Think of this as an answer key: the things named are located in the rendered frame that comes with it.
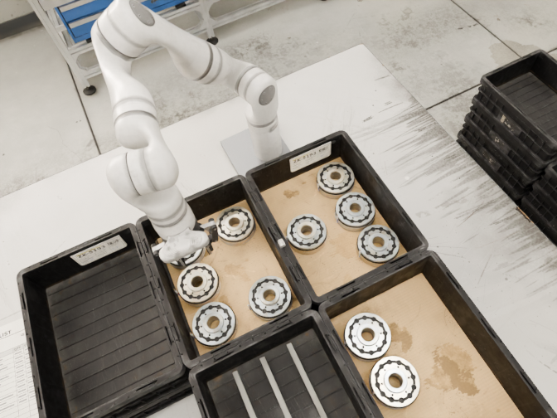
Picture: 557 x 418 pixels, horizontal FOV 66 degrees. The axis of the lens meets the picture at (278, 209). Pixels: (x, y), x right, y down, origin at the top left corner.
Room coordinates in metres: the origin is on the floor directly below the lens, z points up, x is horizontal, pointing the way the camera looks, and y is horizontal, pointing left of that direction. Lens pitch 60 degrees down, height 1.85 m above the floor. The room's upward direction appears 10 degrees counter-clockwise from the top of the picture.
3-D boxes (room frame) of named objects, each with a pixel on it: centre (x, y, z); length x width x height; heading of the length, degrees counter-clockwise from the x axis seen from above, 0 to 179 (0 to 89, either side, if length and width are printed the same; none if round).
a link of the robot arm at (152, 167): (0.45, 0.19, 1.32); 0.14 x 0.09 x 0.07; 7
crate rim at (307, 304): (0.43, 0.16, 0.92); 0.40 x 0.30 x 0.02; 17
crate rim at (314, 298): (0.52, -0.13, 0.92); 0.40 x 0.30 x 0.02; 17
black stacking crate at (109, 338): (0.34, 0.45, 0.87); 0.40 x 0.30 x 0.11; 17
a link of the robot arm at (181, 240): (0.40, 0.19, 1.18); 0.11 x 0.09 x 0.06; 17
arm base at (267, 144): (0.88, 0.00, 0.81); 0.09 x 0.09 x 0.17; 25
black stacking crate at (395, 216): (0.52, -0.13, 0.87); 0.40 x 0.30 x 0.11; 17
